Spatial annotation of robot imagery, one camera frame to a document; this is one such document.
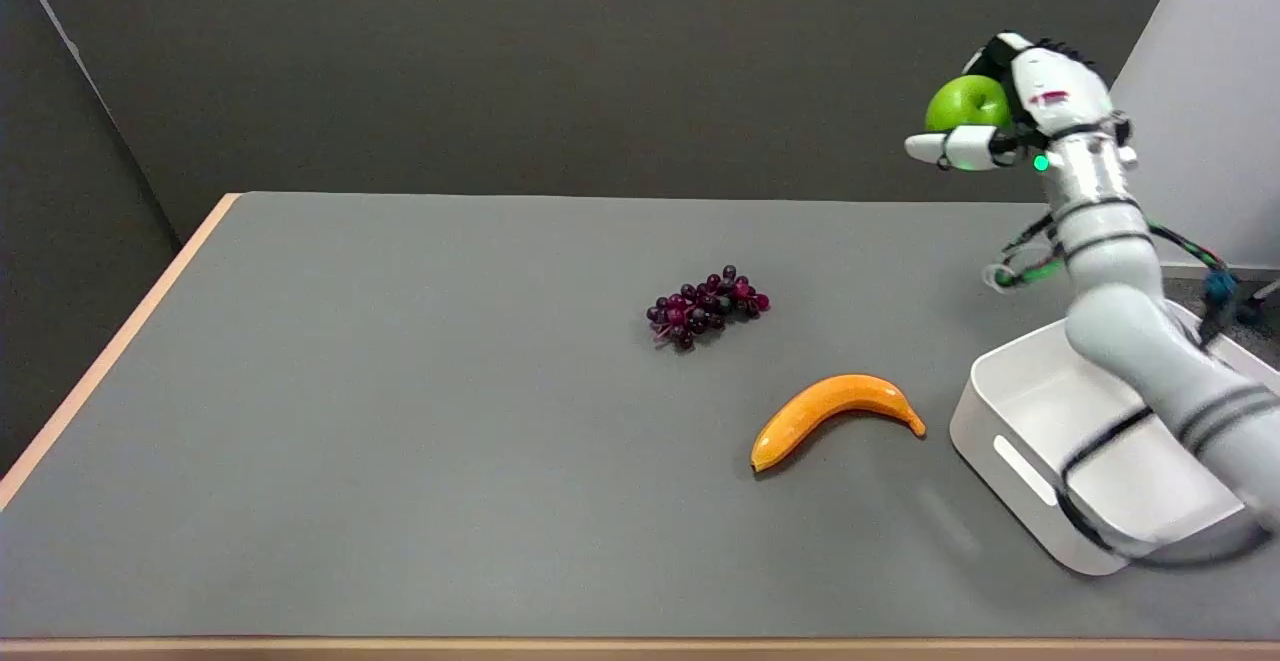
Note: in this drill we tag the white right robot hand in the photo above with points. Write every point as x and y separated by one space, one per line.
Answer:
1052 93

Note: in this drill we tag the green apple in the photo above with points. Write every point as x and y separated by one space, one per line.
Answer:
966 104

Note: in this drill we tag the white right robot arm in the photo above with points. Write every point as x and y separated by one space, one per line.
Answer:
1130 321

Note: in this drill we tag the white plastic box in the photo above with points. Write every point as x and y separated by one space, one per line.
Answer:
1050 441

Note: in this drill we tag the orange banana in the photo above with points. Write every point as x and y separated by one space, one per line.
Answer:
826 415

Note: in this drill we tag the purple grape bunch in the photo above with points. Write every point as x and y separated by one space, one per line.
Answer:
705 307

